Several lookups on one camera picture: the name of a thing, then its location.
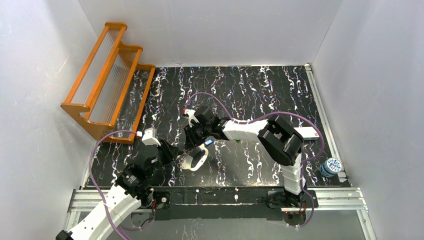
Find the white box red label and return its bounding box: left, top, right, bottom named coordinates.
left=294, top=126, right=320, bottom=141

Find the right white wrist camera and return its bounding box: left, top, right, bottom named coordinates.
left=182, top=108, right=199, bottom=128

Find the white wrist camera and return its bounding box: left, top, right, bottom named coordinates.
left=182, top=108, right=199, bottom=128
left=136, top=127, right=161, bottom=146

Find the blue white tape roll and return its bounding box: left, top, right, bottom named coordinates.
left=319, top=157, right=343, bottom=178

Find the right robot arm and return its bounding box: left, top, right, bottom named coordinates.
left=182, top=106, right=306, bottom=201

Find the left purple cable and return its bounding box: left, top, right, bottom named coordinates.
left=88, top=130, right=147, bottom=240

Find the purple cable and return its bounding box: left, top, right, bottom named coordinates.
left=183, top=92, right=326, bottom=229
left=88, top=130, right=147, bottom=240

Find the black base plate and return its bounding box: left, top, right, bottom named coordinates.
left=141, top=191, right=171, bottom=210
left=264, top=189, right=319, bottom=210

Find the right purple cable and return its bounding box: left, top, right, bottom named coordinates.
left=183, top=92, right=326, bottom=229

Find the aluminium frame rail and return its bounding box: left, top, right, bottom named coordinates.
left=76, top=64, right=375, bottom=240

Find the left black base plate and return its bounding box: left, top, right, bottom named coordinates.
left=141, top=191, right=171, bottom=210

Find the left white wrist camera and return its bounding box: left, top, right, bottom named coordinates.
left=136, top=127, right=161, bottom=146

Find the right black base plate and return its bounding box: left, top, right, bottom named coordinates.
left=264, top=189, right=319, bottom=210

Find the blue key tag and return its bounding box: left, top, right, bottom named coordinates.
left=203, top=138, right=215, bottom=147

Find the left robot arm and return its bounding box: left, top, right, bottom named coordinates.
left=55, top=139, right=183, bottom=240

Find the orange wooden rack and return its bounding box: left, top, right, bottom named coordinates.
left=60, top=21, right=156, bottom=144

